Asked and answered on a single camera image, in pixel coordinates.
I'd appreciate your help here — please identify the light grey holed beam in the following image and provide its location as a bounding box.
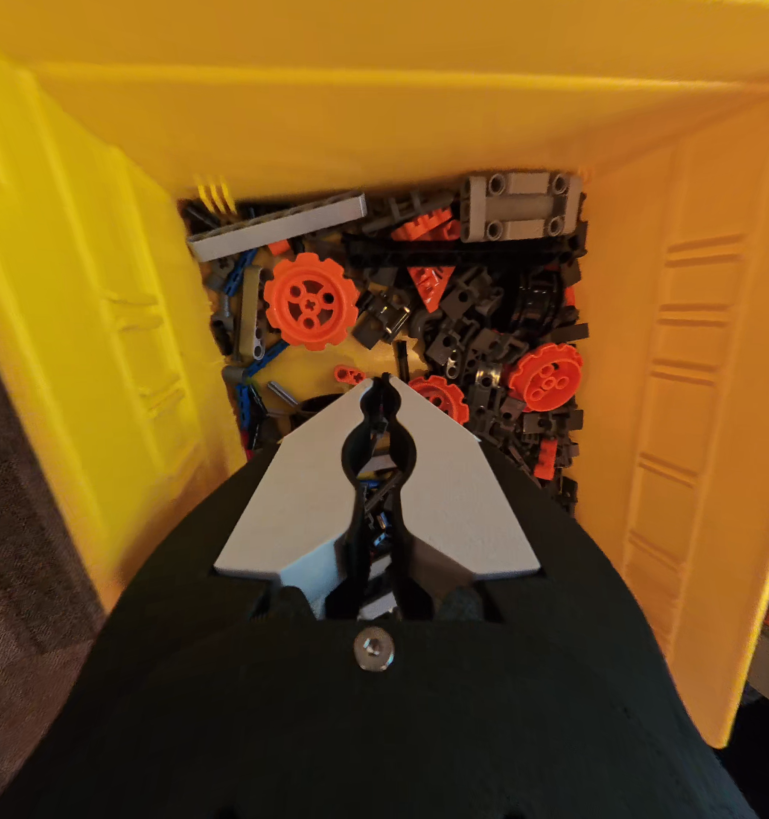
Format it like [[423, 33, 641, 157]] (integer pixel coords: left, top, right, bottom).
[[188, 192, 367, 262], [236, 265, 265, 360]]

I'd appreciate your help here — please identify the black wheel rim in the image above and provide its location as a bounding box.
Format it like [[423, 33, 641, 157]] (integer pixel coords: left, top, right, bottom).
[[291, 393, 344, 426]]

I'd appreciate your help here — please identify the long black beam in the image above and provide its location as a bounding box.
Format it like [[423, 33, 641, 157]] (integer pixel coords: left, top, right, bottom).
[[343, 233, 584, 268]]

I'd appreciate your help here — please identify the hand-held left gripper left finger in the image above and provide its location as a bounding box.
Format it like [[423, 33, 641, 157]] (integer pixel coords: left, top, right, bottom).
[[213, 378, 385, 620]]

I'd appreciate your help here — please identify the orange triangular panel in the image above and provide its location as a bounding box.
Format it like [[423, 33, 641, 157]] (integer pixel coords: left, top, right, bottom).
[[407, 265, 456, 305]]

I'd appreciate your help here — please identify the orange gear wheel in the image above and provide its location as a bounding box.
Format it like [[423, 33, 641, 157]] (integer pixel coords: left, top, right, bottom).
[[507, 342, 584, 412], [263, 253, 360, 351], [409, 375, 470, 424]]

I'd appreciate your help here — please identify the pile of dark grey parts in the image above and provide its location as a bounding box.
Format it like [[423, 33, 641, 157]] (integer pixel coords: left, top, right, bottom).
[[186, 186, 590, 519]]

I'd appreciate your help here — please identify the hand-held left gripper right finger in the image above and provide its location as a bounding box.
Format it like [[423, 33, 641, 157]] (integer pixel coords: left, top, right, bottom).
[[384, 376, 542, 620]]

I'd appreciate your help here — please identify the orange toothed piece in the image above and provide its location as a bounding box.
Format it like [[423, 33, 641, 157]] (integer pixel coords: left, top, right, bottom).
[[391, 208, 462, 243]]

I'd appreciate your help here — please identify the yellow plastic bin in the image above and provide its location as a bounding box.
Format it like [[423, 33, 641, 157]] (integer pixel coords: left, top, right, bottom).
[[0, 0, 769, 749]]

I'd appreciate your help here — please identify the light grey motor block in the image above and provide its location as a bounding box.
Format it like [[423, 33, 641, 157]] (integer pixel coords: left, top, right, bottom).
[[459, 171, 584, 244]]

